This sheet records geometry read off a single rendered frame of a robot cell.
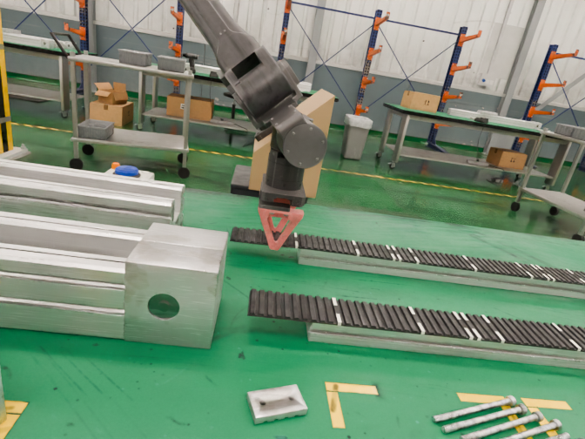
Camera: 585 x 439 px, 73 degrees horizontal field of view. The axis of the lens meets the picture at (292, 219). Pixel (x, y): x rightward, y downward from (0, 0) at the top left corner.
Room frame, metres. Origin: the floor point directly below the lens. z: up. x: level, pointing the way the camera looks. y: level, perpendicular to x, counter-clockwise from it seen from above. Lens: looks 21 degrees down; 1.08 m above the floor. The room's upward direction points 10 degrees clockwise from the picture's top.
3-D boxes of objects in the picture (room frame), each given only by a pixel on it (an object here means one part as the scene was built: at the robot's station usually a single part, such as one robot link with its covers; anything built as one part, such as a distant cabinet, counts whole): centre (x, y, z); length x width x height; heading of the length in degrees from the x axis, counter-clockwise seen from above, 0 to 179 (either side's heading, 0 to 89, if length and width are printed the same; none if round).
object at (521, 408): (0.31, -0.22, 0.78); 0.11 x 0.01 x 0.01; 115
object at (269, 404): (0.28, -0.02, 0.78); 0.05 x 0.03 x 0.01; 114
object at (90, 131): (3.40, 1.53, 0.50); 1.03 x 0.55 x 1.01; 109
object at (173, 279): (0.40, 0.11, 0.83); 0.12 x 0.09 x 0.10; 6
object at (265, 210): (0.57, 0.02, 0.85); 0.07 x 0.07 x 0.09; 6
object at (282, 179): (0.59, 0.02, 0.92); 0.10 x 0.07 x 0.07; 6
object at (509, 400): (0.32, -0.22, 0.78); 0.11 x 0.01 x 0.01; 114
